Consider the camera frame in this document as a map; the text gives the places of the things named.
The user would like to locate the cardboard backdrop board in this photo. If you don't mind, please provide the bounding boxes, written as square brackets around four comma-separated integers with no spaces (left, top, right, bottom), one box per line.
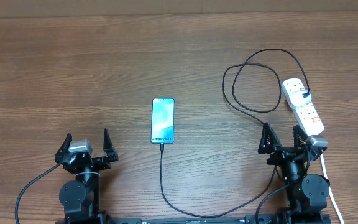
[0,0,358,18]

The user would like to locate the white power strip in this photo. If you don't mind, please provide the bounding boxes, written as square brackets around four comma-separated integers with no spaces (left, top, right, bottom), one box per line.
[281,78,324,136]

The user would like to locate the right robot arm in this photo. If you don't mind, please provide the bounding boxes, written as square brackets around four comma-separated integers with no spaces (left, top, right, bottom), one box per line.
[254,123,331,223]

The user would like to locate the white power strip cord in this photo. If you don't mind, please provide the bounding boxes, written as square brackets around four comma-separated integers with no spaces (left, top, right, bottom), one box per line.
[319,154,346,224]

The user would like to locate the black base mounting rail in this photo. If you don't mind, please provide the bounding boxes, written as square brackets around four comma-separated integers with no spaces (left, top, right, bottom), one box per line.
[55,214,331,224]

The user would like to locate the Galaxy S24+ smartphone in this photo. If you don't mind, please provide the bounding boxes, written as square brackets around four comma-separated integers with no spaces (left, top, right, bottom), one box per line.
[150,98,175,144]

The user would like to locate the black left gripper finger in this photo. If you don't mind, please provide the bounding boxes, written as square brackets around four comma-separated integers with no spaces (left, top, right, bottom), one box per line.
[103,128,119,162]
[55,133,72,164]

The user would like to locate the white charger plug adapter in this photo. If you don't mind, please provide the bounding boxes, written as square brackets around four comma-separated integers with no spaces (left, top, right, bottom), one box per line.
[289,90,312,109]

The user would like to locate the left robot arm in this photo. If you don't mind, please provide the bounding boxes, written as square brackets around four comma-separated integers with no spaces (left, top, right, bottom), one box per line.
[55,129,119,224]

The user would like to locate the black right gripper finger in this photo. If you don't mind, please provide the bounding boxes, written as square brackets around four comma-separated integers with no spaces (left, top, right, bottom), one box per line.
[258,123,282,154]
[293,125,308,149]

